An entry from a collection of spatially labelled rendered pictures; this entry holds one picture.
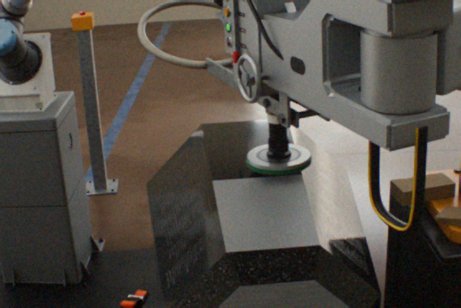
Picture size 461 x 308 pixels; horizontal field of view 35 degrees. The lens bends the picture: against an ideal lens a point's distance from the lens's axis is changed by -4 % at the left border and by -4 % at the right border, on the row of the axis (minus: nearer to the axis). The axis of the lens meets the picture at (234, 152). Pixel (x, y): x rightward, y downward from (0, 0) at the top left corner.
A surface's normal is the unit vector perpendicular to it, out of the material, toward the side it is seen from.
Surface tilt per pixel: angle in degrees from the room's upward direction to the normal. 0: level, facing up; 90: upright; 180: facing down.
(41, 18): 90
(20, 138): 90
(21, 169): 90
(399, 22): 90
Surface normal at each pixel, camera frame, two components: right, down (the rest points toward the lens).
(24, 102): -0.11, 0.37
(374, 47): -0.76, 0.28
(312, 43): -0.91, 0.19
